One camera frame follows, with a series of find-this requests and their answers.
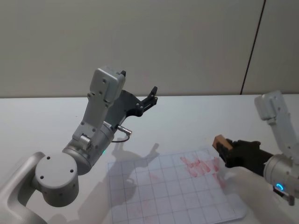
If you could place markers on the white grid board, red marks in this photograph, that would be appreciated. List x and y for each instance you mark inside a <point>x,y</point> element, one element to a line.
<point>163,189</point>

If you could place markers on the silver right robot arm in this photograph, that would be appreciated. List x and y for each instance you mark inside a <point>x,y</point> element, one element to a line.
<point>280,166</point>

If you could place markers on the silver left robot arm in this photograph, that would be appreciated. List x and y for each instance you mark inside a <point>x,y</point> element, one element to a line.
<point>56,173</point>

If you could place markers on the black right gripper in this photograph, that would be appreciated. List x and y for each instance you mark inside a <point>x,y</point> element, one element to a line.
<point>247,156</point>

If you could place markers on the small wooden eraser block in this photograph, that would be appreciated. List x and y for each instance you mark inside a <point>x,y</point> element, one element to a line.
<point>220,139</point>

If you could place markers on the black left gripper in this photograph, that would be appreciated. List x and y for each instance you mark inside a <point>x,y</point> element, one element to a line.
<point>127,103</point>

